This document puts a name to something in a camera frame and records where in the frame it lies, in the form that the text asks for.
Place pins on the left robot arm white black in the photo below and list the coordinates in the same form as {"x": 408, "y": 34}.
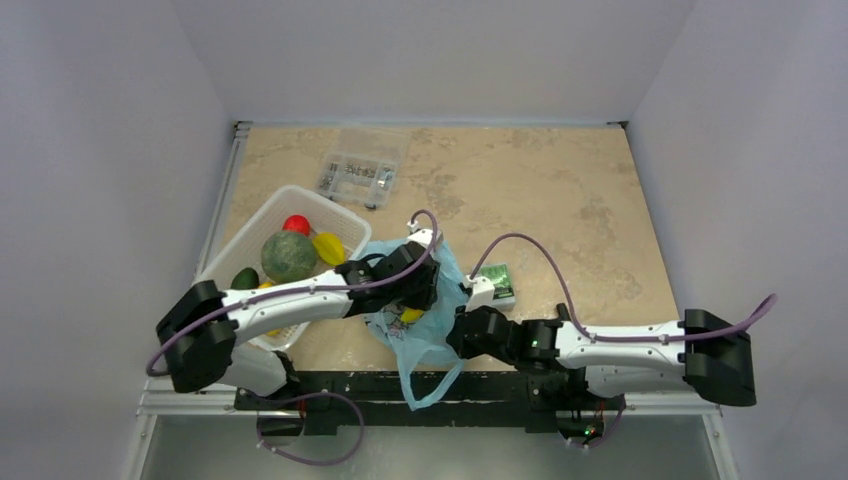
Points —
{"x": 201, "y": 332}

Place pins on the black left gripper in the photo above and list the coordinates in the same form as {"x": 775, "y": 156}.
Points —
{"x": 426, "y": 294}

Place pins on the yellow fake banana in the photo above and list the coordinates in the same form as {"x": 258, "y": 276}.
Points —
{"x": 411, "y": 316}

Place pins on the aluminium frame rail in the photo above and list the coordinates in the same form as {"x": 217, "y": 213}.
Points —
{"x": 157, "y": 396}

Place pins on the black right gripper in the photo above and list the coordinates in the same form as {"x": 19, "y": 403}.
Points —
{"x": 465, "y": 329}

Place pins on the green fake fruit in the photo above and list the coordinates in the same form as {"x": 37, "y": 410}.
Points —
{"x": 288, "y": 256}

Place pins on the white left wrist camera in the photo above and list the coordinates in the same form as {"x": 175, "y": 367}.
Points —
{"x": 425, "y": 237}

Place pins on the green circuit board box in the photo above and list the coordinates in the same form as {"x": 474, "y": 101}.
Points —
{"x": 504, "y": 297}

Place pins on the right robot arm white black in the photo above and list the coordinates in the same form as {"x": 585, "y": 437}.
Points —
{"x": 701, "y": 353}

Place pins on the yellow fake starfruit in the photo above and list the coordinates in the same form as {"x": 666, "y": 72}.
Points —
{"x": 329, "y": 248}

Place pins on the dark green fake avocado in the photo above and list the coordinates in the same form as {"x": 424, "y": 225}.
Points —
{"x": 246, "y": 279}

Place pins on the white plastic basket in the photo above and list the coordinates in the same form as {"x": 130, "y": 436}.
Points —
{"x": 324, "y": 216}

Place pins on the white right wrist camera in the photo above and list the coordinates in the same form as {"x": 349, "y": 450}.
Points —
{"x": 480, "y": 292}

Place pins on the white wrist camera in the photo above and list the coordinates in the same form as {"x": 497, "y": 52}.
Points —
{"x": 425, "y": 237}
{"x": 480, "y": 292}

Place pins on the red fake fruit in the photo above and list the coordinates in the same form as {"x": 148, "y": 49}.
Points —
{"x": 298, "y": 224}

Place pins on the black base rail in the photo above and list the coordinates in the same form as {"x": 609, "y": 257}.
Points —
{"x": 323, "y": 401}

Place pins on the blue plastic bag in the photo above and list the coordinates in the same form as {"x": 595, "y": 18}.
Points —
{"x": 423, "y": 342}

